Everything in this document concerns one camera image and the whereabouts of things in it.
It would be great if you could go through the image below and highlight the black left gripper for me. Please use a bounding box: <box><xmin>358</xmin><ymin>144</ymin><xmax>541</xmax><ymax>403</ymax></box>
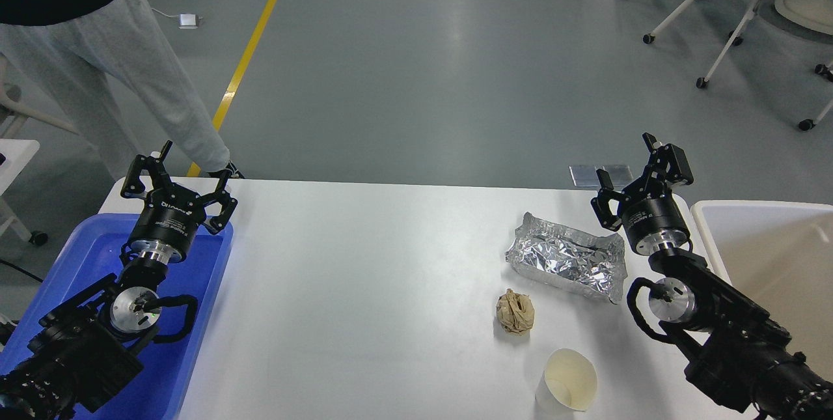
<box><xmin>121</xmin><ymin>141</ymin><xmax>238</xmax><ymax>262</ymax></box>

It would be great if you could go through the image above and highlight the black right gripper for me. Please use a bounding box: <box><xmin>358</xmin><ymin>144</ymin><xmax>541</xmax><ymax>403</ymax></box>
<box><xmin>591</xmin><ymin>133</ymin><xmax>695</xmax><ymax>256</ymax></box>

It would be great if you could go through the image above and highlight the white paper cup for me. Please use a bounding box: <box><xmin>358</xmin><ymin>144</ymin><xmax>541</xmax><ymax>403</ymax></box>
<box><xmin>535</xmin><ymin>348</ymin><xmax>598</xmax><ymax>416</ymax></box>

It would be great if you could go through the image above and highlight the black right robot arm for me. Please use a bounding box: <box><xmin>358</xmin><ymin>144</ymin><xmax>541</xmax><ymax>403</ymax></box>
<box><xmin>591</xmin><ymin>133</ymin><xmax>832</xmax><ymax>419</ymax></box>

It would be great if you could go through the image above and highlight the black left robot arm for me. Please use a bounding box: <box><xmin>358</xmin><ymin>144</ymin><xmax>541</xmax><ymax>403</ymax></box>
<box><xmin>2</xmin><ymin>141</ymin><xmax>240</xmax><ymax>419</ymax></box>

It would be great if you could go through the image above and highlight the right metal floor plate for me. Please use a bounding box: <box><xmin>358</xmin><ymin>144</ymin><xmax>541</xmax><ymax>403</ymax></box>
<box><xmin>601</xmin><ymin>164</ymin><xmax>635</xmax><ymax>189</ymax></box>

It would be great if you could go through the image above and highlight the metal floor plate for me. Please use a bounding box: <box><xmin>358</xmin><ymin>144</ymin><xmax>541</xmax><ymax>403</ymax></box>
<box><xmin>601</xmin><ymin>164</ymin><xmax>635</xmax><ymax>189</ymax></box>
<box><xmin>569</xmin><ymin>165</ymin><xmax>600</xmax><ymax>188</ymax></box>

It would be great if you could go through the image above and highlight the left metal floor plate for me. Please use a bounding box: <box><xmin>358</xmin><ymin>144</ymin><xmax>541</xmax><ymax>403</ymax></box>
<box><xmin>569</xmin><ymin>165</ymin><xmax>600</xmax><ymax>188</ymax></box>

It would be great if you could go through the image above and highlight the crumpled aluminium foil tray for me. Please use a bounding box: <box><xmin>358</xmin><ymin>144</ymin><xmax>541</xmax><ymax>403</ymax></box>
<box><xmin>505</xmin><ymin>212</ymin><xmax>628</xmax><ymax>305</ymax></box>

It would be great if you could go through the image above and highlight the blue plastic bin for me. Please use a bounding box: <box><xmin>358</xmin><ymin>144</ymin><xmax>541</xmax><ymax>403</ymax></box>
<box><xmin>0</xmin><ymin>214</ymin><xmax>234</xmax><ymax>420</ymax></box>

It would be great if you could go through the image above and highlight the beige plastic bin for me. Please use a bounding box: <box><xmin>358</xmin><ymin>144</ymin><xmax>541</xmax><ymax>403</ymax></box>
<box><xmin>691</xmin><ymin>200</ymin><xmax>832</xmax><ymax>380</ymax></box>

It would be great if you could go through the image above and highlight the white side table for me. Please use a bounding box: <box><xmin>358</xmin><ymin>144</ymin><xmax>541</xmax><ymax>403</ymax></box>
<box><xmin>0</xmin><ymin>139</ymin><xmax>49</xmax><ymax>246</ymax></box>

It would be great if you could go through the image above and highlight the crumpled brown paper ball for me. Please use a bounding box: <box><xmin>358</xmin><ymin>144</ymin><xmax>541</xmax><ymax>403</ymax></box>
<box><xmin>496</xmin><ymin>288</ymin><xmax>536</xmax><ymax>336</ymax></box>

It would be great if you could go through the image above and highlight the white floor power adapter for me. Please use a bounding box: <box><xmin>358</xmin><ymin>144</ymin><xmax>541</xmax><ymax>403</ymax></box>
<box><xmin>178</xmin><ymin>14</ymin><xmax>202</xmax><ymax>29</ymax></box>

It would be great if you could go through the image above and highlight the person in grey trousers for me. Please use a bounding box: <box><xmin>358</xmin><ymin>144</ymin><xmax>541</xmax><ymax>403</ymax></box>
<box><xmin>1</xmin><ymin>0</ymin><xmax>242</xmax><ymax>178</ymax></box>

